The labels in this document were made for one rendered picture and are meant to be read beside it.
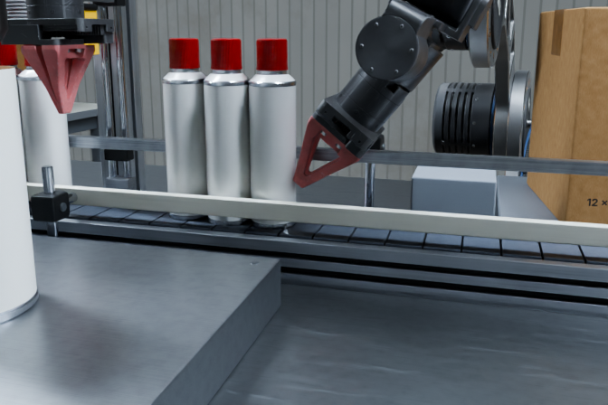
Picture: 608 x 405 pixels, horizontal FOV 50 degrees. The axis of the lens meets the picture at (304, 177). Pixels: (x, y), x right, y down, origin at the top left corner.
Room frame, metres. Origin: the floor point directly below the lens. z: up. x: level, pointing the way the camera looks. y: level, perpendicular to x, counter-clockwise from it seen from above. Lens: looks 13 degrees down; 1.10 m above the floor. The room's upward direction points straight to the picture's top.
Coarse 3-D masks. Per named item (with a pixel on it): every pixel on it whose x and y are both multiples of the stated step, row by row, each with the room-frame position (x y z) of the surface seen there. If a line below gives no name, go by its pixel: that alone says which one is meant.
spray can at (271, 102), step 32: (256, 96) 0.69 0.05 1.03; (288, 96) 0.69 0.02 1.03; (256, 128) 0.69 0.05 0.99; (288, 128) 0.69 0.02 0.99; (256, 160) 0.69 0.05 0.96; (288, 160) 0.69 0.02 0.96; (256, 192) 0.69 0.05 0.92; (288, 192) 0.69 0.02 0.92; (256, 224) 0.69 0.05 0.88; (288, 224) 0.69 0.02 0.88
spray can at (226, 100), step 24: (216, 48) 0.70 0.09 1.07; (240, 48) 0.71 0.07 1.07; (216, 72) 0.71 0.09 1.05; (240, 72) 0.71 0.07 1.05; (216, 96) 0.69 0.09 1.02; (240, 96) 0.70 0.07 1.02; (216, 120) 0.69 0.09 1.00; (240, 120) 0.70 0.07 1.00; (216, 144) 0.69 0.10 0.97; (240, 144) 0.70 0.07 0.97; (216, 168) 0.69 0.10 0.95; (240, 168) 0.70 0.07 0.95; (216, 192) 0.70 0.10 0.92; (240, 192) 0.70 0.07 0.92; (216, 216) 0.70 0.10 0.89
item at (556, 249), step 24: (72, 216) 0.73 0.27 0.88; (96, 216) 0.73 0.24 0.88; (120, 216) 0.73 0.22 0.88; (144, 216) 0.73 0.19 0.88; (168, 216) 0.73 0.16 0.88; (336, 240) 0.65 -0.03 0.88; (360, 240) 0.64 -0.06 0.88; (384, 240) 0.64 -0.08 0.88; (408, 240) 0.64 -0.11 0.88; (432, 240) 0.64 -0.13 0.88; (456, 240) 0.64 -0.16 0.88; (480, 240) 0.64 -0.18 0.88; (504, 240) 0.64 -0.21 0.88; (600, 264) 0.58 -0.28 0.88
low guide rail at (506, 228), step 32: (32, 192) 0.74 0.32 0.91; (96, 192) 0.72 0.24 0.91; (128, 192) 0.71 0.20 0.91; (352, 224) 0.64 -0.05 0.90; (384, 224) 0.63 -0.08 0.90; (416, 224) 0.62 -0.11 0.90; (448, 224) 0.61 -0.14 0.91; (480, 224) 0.61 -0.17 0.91; (512, 224) 0.60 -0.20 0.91; (544, 224) 0.59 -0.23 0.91; (576, 224) 0.59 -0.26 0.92
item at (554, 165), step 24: (72, 144) 0.81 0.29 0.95; (96, 144) 0.80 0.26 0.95; (120, 144) 0.79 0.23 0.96; (144, 144) 0.78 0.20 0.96; (480, 168) 0.68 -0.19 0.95; (504, 168) 0.67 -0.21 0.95; (528, 168) 0.67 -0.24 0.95; (552, 168) 0.66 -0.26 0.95; (576, 168) 0.65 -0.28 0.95; (600, 168) 0.65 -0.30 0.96
